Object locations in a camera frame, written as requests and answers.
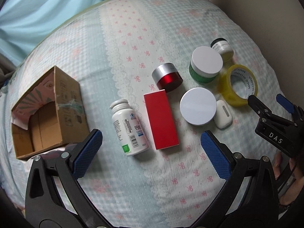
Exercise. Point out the small jar black lid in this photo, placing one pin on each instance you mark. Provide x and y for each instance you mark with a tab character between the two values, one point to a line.
222	46

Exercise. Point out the yellow tape roll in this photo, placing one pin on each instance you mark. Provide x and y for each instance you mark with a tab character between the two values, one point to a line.
226	89

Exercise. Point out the person's right hand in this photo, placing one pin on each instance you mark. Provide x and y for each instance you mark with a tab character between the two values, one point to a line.
294	189

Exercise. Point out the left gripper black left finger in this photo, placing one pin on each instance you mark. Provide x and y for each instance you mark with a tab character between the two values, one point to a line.
54	198

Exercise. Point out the open cardboard box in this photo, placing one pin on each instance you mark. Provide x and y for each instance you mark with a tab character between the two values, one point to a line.
50	114

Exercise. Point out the green jar white lid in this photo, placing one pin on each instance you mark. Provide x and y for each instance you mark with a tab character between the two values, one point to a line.
205	64

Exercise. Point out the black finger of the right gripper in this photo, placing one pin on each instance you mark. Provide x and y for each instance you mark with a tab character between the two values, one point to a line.
261	109
295	111

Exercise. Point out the light blue curtain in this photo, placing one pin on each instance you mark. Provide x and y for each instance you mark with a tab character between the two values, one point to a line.
25	23

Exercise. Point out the white earbuds case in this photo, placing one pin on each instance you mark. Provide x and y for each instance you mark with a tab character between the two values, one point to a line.
223	117

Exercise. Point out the white round jar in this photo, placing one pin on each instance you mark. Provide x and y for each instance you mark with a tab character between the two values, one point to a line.
198	106

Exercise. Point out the patchwork floral bed sheet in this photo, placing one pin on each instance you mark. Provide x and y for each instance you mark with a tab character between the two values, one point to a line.
112	50

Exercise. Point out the red jar silver lid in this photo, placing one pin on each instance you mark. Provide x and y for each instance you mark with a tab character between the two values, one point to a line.
167	77

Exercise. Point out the red rectangular box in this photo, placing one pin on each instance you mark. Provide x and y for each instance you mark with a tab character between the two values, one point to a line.
161	120

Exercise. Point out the white pill bottle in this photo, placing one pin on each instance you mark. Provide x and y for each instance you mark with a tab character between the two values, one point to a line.
128	128

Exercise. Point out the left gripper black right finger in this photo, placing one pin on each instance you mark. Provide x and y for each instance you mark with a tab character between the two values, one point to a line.
249	196

